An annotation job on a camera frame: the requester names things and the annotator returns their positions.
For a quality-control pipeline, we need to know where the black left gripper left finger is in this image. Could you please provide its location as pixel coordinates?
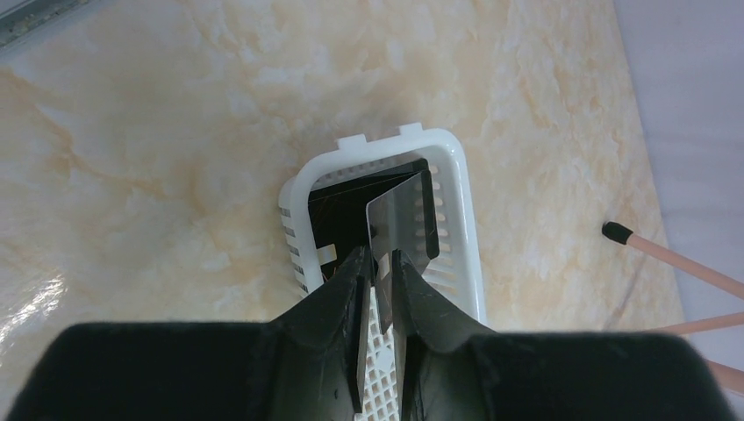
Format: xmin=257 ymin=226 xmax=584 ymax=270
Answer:
xmin=8 ymin=246 xmax=372 ymax=420

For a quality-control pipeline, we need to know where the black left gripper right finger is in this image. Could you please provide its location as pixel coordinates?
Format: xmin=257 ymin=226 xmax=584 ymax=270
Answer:
xmin=390 ymin=251 xmax=734 ymax=420

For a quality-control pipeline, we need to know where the black credit card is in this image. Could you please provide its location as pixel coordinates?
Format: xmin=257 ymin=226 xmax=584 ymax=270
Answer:
xmin=308 ymin=158 xmax=431 ymax=281
xmin=366 ymin=169 xmax=440 ymax=334

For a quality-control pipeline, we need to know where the white plastic basket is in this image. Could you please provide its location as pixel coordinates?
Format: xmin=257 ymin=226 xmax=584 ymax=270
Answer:
xmin=279 ymin=124 xmax=486 ymax=420

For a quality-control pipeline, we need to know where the pink music stand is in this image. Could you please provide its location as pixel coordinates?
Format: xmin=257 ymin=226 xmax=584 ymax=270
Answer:
xmin=601 ymin=221 xmax=744 ymax=396

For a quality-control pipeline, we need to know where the aluminium frame rail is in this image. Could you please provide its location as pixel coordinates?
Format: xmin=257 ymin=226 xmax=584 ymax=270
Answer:
xmin=1 ymin=0 xmax=91 ymax=51

